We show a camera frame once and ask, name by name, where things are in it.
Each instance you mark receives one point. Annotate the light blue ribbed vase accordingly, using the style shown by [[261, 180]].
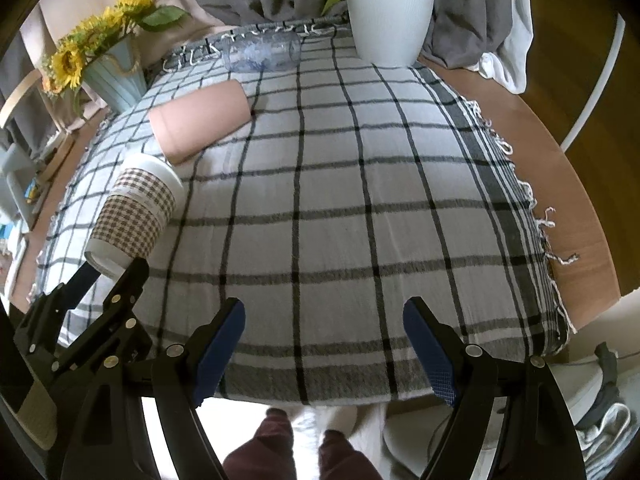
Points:
[[117, 75]]

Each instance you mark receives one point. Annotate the white plant pot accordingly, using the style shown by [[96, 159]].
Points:
[[389, 33]]

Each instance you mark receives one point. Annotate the grey crumpled cloth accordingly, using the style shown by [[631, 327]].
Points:
[[606, 431]]

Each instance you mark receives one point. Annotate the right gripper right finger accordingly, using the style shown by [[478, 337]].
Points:
[[537, 439]]

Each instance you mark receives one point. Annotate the beige curtain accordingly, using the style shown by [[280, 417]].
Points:
[[52, 19]]

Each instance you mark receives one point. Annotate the houndstooth paper cup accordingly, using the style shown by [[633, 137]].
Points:
[[145, 196]]

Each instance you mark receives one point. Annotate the clear plastic cup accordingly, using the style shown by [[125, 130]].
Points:
[[269, 53]]

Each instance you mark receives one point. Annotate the sunflower bouquet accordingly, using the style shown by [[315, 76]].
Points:
[[64, 69]]

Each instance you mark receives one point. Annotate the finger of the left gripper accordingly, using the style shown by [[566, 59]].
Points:
[[125, 284], [75, 284]]

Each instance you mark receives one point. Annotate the wooden chair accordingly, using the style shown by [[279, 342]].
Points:
[[30, 125]]

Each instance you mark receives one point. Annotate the plaid tablecloth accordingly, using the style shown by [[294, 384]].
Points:
[[353, 188]]

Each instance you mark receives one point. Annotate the pink cup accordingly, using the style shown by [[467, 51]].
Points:
[[186, 125]]

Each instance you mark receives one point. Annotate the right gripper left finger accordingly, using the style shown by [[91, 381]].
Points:
[[110, 439]]

